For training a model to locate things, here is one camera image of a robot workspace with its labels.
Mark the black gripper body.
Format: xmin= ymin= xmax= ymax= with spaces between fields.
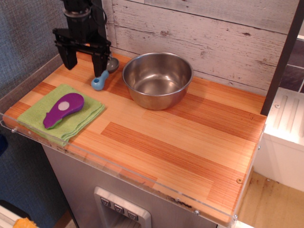
xmin=53 ymin=9 xmax=104 ymax=56

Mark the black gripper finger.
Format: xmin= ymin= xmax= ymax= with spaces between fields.
xmin=92 ymin=53 xmax=111 ymax=77
xmin=57 ymin=45 xmax=77 ymax=70

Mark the blue handled grey spoon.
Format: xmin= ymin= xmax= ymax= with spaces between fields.
xmin=91 ymin=57 xmax=119 ymax=91

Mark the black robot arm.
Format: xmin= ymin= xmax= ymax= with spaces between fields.
xmin=53 ymin=0 xmax=111 ymax=77

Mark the purple toy eggplant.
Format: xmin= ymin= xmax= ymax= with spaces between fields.
xmin=43 ymin=93 xmax=85 ymax=129

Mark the green folded cloth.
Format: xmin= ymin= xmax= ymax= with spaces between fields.
xmin=17 ymin=84 xmax=105 ymax=146

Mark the stainless steel bowl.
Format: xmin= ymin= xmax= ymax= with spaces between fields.
xmin=122 ymin=52 xmax=193 ymax=110

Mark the clear acrylic table guard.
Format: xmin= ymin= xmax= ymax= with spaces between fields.
xmin=3 ymin=111 xmax=266 ymax=228

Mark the silver dispenser panel with buttons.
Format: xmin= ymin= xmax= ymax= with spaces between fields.
xmin=94 ymin=186 xmax=152 ymax=228

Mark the orange object bottom left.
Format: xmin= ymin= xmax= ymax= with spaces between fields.
xmin=13 ymin=218 xmax=37 ymax=228

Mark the white ridged cabinet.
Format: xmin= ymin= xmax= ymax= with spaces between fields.
xmin=253 ymin=35 xmax=304 ymax=192

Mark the dark right shelf post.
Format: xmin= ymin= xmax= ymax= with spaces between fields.
xmin=260 ymin=0 xmax=304 ymax=116

